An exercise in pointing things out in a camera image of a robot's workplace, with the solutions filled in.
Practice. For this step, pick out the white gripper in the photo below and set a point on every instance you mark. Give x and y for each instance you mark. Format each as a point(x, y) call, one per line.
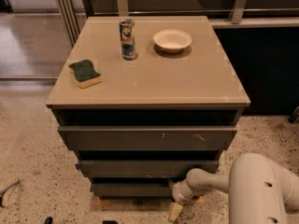
point(177, 197)

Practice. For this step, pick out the grey drawer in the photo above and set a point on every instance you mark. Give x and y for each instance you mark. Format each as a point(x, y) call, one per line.
point(95, 138)
point(131, 190)
point(143, 169)

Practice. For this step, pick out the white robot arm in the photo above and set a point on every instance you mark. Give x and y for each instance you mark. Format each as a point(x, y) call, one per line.
point(260, 191)

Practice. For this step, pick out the grey drawer cabinet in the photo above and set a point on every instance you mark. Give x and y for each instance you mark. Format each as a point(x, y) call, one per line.
point(197, 87)

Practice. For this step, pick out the black object floor bottom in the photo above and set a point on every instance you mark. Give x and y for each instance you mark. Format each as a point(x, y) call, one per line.
point(48, 220)

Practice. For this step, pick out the black object floor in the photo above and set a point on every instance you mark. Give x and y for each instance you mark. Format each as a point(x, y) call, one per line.
point(48, 220)
point(294, 116)

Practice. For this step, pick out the black object floor right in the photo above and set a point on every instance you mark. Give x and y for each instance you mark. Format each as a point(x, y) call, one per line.
point(294, 116)

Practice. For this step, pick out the green yellow sponge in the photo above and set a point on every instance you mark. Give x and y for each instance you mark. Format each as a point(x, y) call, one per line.
point(85, 74)

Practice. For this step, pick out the white bowl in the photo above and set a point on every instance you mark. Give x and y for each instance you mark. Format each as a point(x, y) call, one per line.
point(172, 40)

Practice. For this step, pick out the printed drink can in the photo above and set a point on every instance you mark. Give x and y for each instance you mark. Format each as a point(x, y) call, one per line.
point(127, 39)

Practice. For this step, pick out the metal railing with wood top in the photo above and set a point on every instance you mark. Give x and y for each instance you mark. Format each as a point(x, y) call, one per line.
point(232, 12)

